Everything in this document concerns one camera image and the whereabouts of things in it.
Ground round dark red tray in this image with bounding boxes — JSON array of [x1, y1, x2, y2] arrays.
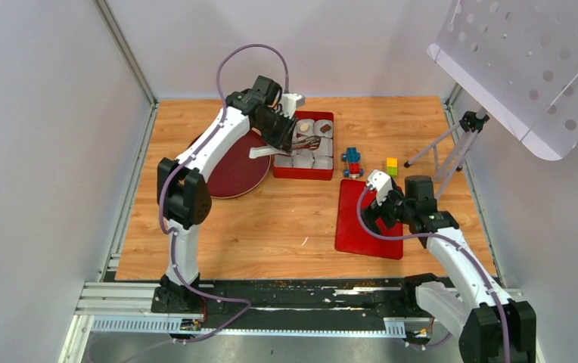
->
[[207, 130, 272, 199]]

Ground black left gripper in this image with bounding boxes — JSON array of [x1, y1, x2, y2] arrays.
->
[[255, 109, 299, 155]]

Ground grey tripod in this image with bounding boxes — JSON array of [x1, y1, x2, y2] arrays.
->
[[403, 107, 489, 182]]

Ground wooden metal food tongs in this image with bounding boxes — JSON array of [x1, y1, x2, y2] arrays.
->
[[248, 135, 322, 160]]

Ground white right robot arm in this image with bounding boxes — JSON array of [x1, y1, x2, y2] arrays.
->
[[356, 189, 537, 362]]

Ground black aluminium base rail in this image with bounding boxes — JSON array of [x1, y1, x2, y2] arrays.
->
[[75, 277, 447, 340]]

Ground blue red toy car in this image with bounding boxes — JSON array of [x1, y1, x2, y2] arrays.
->
[[341, 147, 364, 179]]

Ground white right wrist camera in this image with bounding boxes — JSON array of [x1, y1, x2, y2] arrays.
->
[[365, 169, 396, 206]]

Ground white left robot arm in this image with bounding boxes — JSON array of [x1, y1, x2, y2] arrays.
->
[[156, 88, 305, 312]]

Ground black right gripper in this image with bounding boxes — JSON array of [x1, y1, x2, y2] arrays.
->
[[359, 183, 413, 238]]

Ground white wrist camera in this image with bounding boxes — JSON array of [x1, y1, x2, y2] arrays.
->
[[365, 169, 396, 206], [279, 93, 306, 119]]

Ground red box lid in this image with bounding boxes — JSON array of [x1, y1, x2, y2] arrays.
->
[[334, 179, 404, 260]]

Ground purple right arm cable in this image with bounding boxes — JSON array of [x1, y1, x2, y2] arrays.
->
[[355, 186, 513, 363]]

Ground perforated white light panel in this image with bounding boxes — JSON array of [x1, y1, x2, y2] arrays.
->
[[427, 1, 578, 161]]

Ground yellow green toy block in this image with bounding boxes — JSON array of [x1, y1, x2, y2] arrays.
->
[[385, 157, 399, 177]]

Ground red rectangular chocolate box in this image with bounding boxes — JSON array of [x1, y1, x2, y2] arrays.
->
[[272, 110, 335, 181]]

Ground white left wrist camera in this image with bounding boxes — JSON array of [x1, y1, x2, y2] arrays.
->
[[279, 93, 306, 119]]

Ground brown square chocolate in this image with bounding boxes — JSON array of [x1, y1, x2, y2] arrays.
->
[[319, 125, 332, 134]]

